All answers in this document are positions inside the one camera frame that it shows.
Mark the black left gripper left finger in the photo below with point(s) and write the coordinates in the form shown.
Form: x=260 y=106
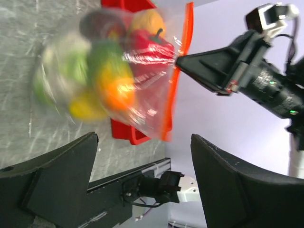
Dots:
x=52 y=186

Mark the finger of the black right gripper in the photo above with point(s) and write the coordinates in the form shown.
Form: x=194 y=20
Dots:
x=228 y=69

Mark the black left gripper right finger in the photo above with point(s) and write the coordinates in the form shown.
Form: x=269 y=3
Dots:
x=237 y=194

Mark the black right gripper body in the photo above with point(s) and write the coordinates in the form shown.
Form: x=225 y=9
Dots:
x=261 y=82

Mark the red bell pepper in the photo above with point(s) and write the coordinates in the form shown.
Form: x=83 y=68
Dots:
x=145 y=51

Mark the yellow mango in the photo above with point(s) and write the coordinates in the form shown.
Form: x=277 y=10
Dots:
x=87 y=107

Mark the small yellow orange fruit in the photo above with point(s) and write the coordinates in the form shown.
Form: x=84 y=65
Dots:
x=149 y=20

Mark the clear zip top bag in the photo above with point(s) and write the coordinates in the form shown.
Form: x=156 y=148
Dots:
x=181 y=18

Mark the green orange mango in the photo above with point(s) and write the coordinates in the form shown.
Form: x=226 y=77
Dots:
x=111 y=76

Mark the white cauliflower with leaves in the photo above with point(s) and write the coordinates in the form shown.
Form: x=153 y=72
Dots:
x=61 y=74

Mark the dark red apple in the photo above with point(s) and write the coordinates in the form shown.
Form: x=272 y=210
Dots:
x=100 y=24

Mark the red plastic bin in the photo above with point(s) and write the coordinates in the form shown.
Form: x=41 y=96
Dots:
x=130 y=125

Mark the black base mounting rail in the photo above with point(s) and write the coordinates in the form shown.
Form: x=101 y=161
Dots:
x=110 y=201

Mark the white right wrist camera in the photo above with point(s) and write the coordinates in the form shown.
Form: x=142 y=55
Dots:
x=271 y=19

